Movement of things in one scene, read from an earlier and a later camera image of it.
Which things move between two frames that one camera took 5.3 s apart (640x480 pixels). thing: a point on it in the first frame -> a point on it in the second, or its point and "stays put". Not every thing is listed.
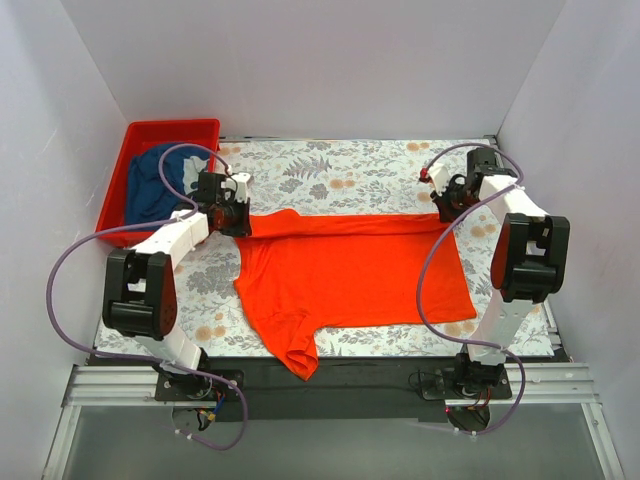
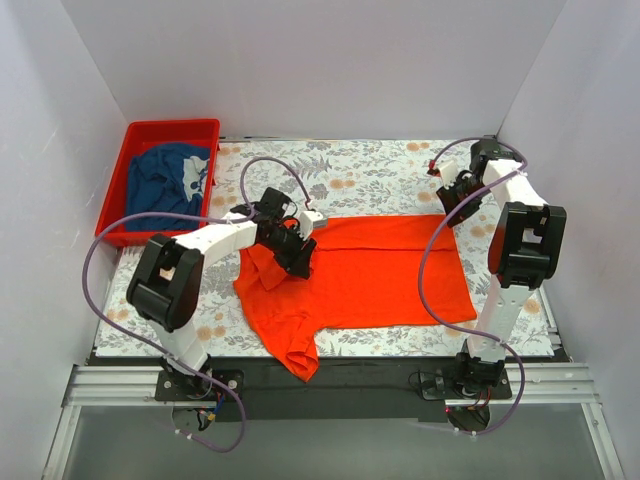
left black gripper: [238, 225] -> [296, 251]
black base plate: [341, 389] stays put
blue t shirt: [149, 199] stays put
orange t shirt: [309, 276] stays put
